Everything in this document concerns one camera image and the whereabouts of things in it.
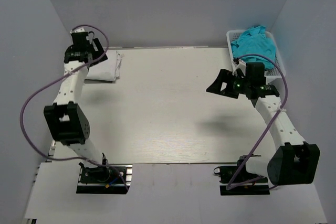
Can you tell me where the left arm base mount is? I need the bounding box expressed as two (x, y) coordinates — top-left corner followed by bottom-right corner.
(76, 163), (132, 195)

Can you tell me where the white t-shirt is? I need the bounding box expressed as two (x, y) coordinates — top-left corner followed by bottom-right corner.
(85, 50), (122, 82)

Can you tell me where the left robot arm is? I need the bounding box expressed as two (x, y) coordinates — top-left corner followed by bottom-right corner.
(44, 27), (111, 182)

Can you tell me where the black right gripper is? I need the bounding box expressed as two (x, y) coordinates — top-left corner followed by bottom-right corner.
(206, 69), (251, 99)

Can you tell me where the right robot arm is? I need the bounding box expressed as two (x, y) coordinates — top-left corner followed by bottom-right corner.
(206, 63), (320, 190)

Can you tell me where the teal t-shirt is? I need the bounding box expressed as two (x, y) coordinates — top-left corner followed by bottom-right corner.
(230, 25), (276, 70)

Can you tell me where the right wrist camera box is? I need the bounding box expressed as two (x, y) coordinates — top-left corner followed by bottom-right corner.
(233, 59), (246, 76)

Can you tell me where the white plastic basket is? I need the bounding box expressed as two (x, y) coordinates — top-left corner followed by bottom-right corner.
(226, 30), (286, 83)

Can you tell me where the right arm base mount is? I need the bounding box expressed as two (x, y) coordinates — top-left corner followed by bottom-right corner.
(214, 165), (271, 196)

